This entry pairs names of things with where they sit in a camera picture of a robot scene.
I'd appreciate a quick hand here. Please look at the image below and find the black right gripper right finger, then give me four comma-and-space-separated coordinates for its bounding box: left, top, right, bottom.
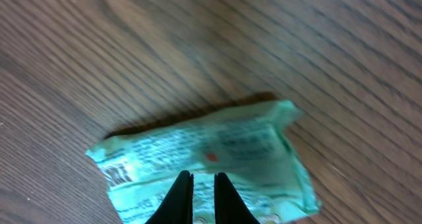
214, 173, 259, 224

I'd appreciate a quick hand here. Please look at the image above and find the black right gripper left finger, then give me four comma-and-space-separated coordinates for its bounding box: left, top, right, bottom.
146, 171, 194, 224

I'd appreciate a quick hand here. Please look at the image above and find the light blue wipes pack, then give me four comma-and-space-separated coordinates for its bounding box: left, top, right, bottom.
86, 100, 321, 223

